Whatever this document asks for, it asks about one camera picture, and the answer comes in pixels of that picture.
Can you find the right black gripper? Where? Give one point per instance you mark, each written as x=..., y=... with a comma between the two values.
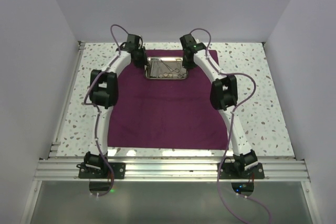
x=187, y=65

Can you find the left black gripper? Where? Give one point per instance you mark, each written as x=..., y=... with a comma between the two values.
x=144, y=62

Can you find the steel instrument tray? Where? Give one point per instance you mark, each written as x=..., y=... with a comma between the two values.
x=165, y=59

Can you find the purple cloth wrap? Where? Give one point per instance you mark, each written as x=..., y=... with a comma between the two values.
x=165, y=113

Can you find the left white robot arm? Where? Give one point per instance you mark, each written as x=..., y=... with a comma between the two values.
x=103, y=95

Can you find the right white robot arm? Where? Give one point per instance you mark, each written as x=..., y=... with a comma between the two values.
x=224, y=99

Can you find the steel forceps with rings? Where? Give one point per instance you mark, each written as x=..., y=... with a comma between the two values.
x=173, y=69

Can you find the steel tweezers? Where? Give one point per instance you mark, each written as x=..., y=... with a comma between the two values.
x=151, y=69

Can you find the steel scissors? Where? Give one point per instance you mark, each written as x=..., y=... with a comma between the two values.
x=158, y=69

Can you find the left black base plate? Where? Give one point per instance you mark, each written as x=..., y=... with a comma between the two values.
x=92, y=173

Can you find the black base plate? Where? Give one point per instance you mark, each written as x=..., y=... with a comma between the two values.
x=230, y=170
x=92, y=173

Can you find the aluminium left side rail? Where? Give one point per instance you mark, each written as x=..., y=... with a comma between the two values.
x=55, y=139

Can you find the aluminium rail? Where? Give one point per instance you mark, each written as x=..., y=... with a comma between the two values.
x=203, y=169
x=55, y=139

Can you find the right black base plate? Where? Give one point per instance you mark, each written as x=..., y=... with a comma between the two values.
x=230, y=170

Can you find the aluminium front rail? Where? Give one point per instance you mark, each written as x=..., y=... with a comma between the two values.
x=203, y=169

